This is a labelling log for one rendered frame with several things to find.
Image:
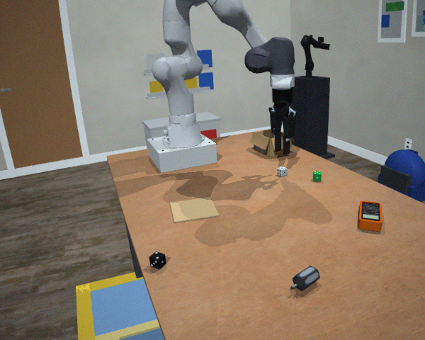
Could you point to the green die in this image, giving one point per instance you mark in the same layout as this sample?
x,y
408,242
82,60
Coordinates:
x,y
317,175

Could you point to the beige square mat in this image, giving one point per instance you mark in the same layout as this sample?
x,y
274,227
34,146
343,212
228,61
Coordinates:
x,y
195,209

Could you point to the orange digital multimeter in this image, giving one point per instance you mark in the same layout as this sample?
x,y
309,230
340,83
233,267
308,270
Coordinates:
x,y
370,216

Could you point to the white die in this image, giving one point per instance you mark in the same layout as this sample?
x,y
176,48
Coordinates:
x,y
281,171

